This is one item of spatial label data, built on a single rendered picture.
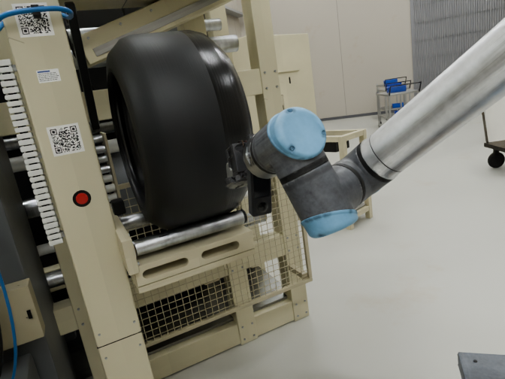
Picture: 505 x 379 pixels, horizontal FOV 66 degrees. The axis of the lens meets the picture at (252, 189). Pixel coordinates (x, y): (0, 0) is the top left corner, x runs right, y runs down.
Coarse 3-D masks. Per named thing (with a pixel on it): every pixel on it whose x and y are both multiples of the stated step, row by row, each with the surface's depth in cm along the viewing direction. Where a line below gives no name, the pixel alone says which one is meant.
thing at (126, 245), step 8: (120, 224) 115; (120, 232) 107; (120, 240) 102; (128, 240) 101; (120, 248) 107; (128, 248) 101; (128, 256) 101; (136, 256) 106; (128, 264) 102; (136, 264) 103; (128, 272) 103; (136, 272) 103
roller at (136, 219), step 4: (140, 212) 135; (128, 216) 133; (132, 216) 133; (136, 216) 133; (140, 216) 133; (120, 220) 131; (124, 220) 131; (128, 220) 131; (132, 220) 132; (136, 220) 132; (140, 220) 133; (144, 220) 134; (124, 224) 131; (128, 224) 131; (132, 224) 132; (136, 224) 133; (140, 224) 134; (128, 228) 132
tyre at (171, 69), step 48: (144, 48) 97; (192, 48) 101; (144, 96) 92; (192, 96) 95; (240, 96) 101; (144, 144) 94; (192, 144) 95; (144, 192) 136; (192, 192) 100; (240, 192) 110
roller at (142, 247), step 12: (228, 216) 117; (240, 216) 118; (180, 228) 112; (192, 228) 112; (204, 228) 114; (216, 228) 115; (228, 228) 118; (144, 240) 107; (156, 240) 108; (168, 240) 109; (180, 240) 111; (144, 252) 107
